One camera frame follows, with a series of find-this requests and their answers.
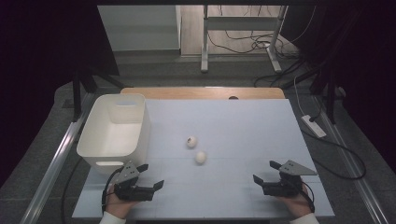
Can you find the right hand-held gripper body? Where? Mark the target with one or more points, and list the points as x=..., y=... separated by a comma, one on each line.
x=285, y=186

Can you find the person's right hand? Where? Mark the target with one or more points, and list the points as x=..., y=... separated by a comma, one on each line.
x=297, y=205

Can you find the white plastic bin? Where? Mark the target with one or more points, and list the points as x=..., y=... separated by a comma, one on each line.
x=115, y=137

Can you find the grey metal desk frame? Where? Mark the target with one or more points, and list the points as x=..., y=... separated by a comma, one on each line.
x=241, y=23

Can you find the black metal stand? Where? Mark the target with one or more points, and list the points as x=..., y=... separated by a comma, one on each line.
x=330, y=93
x=77, y=93

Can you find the white cabinet panel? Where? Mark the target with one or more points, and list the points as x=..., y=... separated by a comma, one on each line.
x=140, y=28

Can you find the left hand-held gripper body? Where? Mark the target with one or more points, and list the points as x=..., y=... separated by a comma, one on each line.
x=134, y=191

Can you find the plain white ball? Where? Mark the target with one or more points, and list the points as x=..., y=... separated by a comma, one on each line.
x=200, y=157

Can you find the aluminium floor rail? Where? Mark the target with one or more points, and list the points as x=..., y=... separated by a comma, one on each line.
x=351, y=165
x=56, y=165

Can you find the white power strip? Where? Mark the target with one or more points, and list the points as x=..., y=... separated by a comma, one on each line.
x=313, y=125

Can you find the pale blue table board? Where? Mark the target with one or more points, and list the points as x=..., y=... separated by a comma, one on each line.
x=230, y=124

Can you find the wooden table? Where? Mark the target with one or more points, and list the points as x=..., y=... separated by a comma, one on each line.
x=186, y=92

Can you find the person's left hand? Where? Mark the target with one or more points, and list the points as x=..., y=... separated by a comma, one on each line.
x=116, y=206

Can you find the white ball with dark mark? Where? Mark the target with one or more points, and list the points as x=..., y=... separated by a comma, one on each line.
x=191, y=141

